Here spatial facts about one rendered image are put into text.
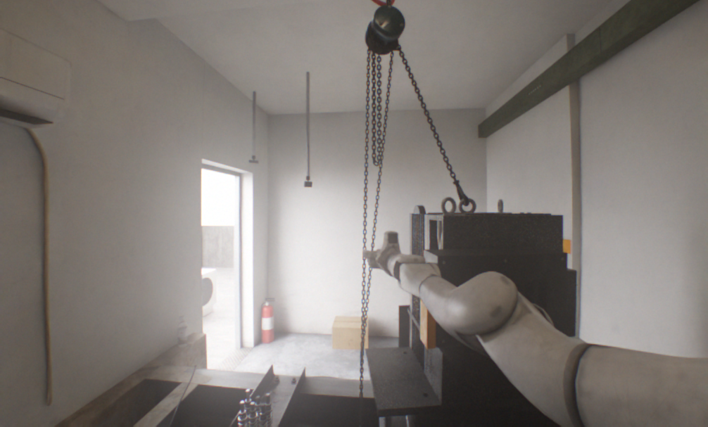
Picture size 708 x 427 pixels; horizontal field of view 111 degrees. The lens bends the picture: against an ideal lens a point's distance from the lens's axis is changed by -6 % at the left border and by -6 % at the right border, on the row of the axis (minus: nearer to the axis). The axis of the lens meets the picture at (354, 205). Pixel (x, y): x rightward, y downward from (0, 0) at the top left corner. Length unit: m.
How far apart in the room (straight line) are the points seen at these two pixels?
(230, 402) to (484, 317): 1.76
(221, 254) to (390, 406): 7.45
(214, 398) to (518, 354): 1.84
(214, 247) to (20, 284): 6.88
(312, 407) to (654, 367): 1.67
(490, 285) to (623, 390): 0.16
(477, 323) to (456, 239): 0.69
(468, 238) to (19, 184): 1.79
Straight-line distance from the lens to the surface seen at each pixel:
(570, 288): 1.36
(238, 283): 3.40
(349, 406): 1.78
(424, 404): 1.24
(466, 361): 1.04
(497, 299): 0.37
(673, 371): 0.28
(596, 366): 0.30
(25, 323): 1.75
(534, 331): 0.34
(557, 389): 0.31
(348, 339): 3.38
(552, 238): 1.26
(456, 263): 0.91
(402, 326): 1.73
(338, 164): 3.44
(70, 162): 1.80
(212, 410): 2.07
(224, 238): 8.20
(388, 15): 1.35
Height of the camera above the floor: 1.64
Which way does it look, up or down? level
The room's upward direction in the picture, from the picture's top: straight up
